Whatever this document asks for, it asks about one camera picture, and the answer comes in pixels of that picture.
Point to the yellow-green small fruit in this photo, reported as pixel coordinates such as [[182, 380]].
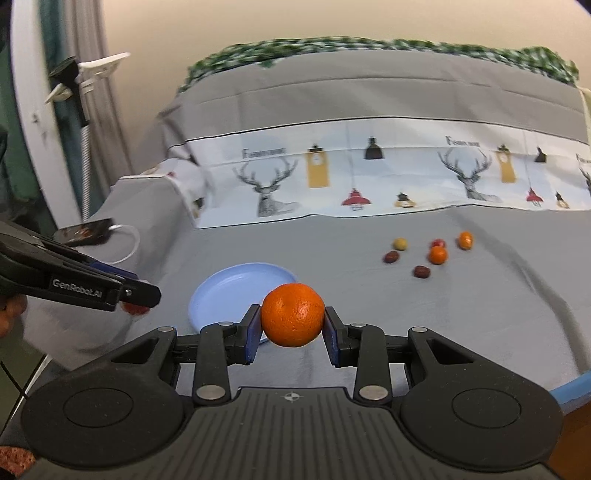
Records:
[[400, 243]]

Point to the small orange mandarin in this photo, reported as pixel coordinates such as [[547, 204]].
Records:
[[437, 256]]

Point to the blue mattress edge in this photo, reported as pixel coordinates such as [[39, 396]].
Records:
[[572, 390]]

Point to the large orange mandarin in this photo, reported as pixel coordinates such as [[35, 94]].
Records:
[[293, 314]]

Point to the light blue plate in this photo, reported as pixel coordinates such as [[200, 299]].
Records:
[[231, 295]]

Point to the small bright red fruit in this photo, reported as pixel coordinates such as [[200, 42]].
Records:
[[437, 242]]

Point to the black gooseneck phone stand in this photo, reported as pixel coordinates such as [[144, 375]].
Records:
[[67, 76]]

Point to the black smartphone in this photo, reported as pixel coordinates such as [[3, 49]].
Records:
[[83, 232]]

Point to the small orange kumquat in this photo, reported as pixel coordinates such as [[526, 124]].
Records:
[[465, 240]]

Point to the green checked blanket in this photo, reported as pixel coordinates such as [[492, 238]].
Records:
[[323, 45]]

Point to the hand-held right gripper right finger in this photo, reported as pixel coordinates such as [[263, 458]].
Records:
[[331, 339]]

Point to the white curved door frame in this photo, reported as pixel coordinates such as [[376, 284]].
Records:
[[41, 152]]

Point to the floral patterned clothing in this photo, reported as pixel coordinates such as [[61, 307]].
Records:
[[14, 461]]

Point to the person's left hand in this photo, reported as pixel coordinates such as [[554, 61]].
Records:
[[11, 316]]

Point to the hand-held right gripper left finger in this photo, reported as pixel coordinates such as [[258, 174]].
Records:
[[253, 334]]

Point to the white plastic clip holder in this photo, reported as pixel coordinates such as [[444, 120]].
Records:
[[99, 64]]

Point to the deer and lamp printed cloth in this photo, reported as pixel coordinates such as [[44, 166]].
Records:
[[369, 184]]

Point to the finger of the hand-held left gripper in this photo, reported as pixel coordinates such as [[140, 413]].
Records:
[[111, 270], [141, 293]]

